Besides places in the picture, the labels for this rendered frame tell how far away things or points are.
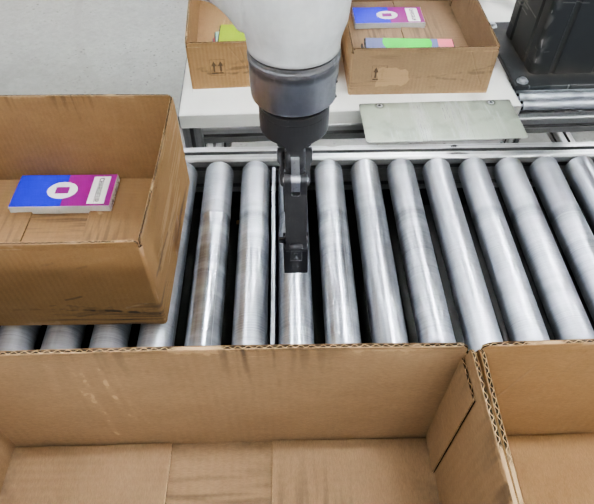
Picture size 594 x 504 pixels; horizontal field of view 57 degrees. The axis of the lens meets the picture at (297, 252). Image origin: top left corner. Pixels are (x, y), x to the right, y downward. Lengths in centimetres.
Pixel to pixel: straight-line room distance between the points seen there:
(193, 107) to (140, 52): 176
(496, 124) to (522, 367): 73
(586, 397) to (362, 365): 20
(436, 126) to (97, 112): 60
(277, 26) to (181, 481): 40
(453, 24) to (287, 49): 94
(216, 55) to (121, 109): 30
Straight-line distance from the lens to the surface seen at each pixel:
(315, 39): 51
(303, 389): 45
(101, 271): 71
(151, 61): 280
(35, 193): 99
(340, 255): 84
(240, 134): 114
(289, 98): 54
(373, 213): 90
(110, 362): 43
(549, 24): 124
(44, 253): 70
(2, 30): 330
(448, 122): 111
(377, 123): 108
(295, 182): 58
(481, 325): 80
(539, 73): 129
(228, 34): 126
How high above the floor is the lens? 139
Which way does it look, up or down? 50 degrees down
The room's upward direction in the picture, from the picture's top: straight up
